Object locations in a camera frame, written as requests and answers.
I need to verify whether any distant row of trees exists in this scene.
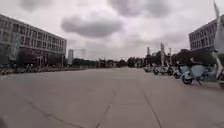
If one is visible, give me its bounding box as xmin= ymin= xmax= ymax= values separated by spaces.
xmin=66 ymin=57 xmax=128 ymax=69

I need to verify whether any pale blue banner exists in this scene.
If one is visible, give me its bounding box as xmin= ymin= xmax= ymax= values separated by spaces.
xmin=67 ymin=48 xmax=75 ymax=66

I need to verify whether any group of dark trees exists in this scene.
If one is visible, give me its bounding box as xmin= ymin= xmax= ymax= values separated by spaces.
xmin=127 ymin=48 xmax=218 ymax=68

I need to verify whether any row of pale scooters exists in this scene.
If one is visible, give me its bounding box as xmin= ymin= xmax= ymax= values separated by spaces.
xmin=143 ymin=61 xmax=224 ymax=86

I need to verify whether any long pale office building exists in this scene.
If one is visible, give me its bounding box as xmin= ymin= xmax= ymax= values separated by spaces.
xmin=0 ymin=13 xmax=68 ymax=68

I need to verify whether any grey multi-storey building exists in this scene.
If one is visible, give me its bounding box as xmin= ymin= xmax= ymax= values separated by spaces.
xmin=188 ymin=18 xmax=219 ymax=53

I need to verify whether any large white flag banner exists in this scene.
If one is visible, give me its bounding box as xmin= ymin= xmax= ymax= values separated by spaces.
xmin=211 ymin=0 xmax=224 ymax=81

